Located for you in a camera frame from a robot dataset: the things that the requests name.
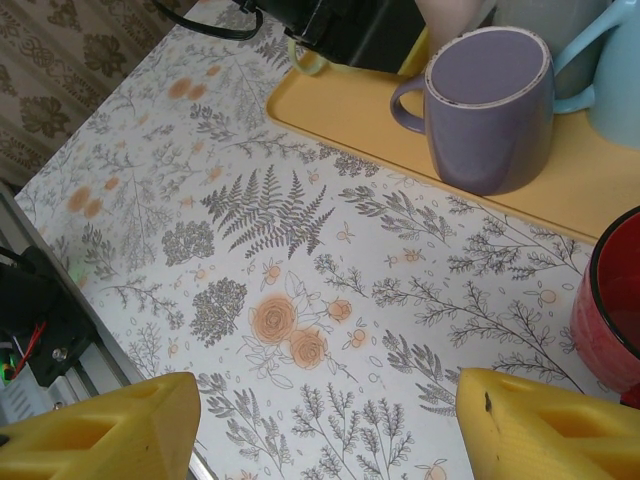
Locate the pale pink mug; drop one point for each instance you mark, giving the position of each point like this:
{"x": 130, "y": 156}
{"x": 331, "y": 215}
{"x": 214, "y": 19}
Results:
{"x": 450, "y": 20}

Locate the yellow tray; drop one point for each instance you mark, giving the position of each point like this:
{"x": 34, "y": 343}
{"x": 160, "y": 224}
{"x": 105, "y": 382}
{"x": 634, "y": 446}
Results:
{"x": 350, "y": 110}

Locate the purple mug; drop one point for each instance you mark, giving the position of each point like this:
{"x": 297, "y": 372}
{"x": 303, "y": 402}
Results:
{"x": 490, "y": 140}

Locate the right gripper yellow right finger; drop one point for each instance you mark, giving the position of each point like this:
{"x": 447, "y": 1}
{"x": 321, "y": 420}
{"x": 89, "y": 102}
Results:
{"x": 550, "y": 440}

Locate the aluminium table rail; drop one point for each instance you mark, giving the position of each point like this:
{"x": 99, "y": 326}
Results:
{"x": 107, "y": 362}

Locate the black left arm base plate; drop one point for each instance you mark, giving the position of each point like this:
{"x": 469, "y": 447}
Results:
{"x": 60, "y": 340}

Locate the red mug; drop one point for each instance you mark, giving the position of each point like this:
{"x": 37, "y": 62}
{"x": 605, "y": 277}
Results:
{"x": 600, "y": 340}

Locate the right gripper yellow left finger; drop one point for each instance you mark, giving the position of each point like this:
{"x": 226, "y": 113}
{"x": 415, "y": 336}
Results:
{"x": 100, "y": 440}

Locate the light blue mug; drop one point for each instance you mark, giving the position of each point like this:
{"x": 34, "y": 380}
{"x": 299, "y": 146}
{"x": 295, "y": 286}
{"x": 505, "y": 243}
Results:
{"x": 620, "y": 75}

